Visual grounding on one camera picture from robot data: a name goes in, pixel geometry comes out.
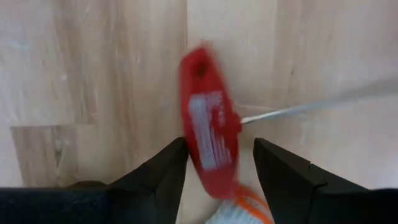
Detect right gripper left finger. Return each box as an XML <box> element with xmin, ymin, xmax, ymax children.
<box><xmin>108</xmin><ymin>137</ymin><xmax>190</xmax><ymax>224</ymax></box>

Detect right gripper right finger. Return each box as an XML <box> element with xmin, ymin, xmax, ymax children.
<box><xmin>253</xmin><ymin>138</ymin><xmax>398</xmax><ymax>224</ymax></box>

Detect white work glove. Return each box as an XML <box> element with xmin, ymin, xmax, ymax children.
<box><xmin>203</xmin><ymin>183</ymin><xmax>276</xmax><ymax>224</ymax></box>

